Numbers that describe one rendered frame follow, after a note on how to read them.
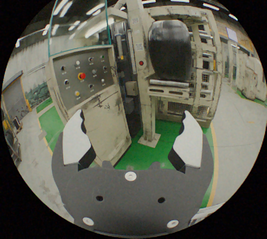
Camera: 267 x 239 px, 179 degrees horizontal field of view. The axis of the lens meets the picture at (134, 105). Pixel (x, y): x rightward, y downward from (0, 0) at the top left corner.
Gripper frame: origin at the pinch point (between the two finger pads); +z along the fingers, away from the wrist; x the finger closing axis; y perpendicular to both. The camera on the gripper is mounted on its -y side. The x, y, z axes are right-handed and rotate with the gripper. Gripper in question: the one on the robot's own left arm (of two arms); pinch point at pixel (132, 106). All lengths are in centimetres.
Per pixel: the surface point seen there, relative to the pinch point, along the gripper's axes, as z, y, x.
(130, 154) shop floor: 59, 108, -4
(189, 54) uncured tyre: 43, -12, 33
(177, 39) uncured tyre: 44, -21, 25
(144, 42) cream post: 76, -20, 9
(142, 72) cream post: 79, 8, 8
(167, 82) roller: 61, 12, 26
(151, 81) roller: 67, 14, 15
